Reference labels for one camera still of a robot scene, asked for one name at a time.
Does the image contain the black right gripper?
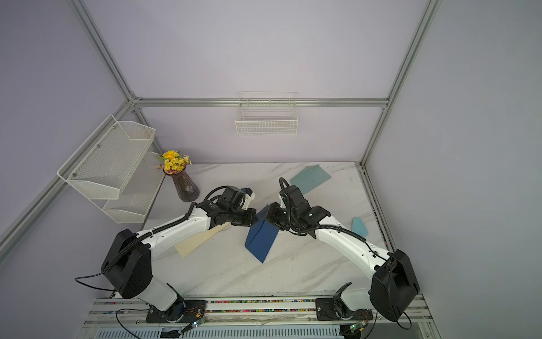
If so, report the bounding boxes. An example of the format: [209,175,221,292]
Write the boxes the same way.
[261,202,299,230]

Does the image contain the dark blue envelope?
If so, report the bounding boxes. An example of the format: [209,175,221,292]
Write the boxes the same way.
[244,206,279,264]

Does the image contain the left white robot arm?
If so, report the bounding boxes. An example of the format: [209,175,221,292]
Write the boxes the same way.
[101,186,258,319]

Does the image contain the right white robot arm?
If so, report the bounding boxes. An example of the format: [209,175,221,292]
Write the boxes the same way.
[264,178,421,322]

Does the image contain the light teal envelope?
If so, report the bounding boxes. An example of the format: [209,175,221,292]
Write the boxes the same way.
[289,165,332,194]

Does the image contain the cream lined letter paper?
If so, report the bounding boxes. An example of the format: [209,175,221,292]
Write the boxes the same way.
[174,223,231,258]

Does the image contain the purple ribbed glass vase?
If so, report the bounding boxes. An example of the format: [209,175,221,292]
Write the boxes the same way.
[171,171,200,203]

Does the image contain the small teal plastic tool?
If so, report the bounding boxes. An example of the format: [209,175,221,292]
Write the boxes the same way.
[351,217,368,238]

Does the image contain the yellow flower bouquet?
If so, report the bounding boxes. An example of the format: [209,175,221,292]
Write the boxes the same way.
[158,151,192,175]

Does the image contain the white mesh two-tier shelf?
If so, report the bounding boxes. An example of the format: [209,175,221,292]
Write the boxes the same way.
[57,115,165,224]

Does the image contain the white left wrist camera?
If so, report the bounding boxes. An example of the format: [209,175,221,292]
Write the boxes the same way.
[241,188,255,210]

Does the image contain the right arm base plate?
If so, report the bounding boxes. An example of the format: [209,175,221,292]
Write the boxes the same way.
[315,298,373,321]

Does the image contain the white wire wall basket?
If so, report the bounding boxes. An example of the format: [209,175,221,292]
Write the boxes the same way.
[235,91,299,136]

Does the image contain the aluminium mounting rail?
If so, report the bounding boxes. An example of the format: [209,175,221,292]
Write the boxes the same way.
[77,296,440,338]

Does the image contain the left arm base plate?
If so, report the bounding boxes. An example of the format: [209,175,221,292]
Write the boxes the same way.
[145,299,207,323]

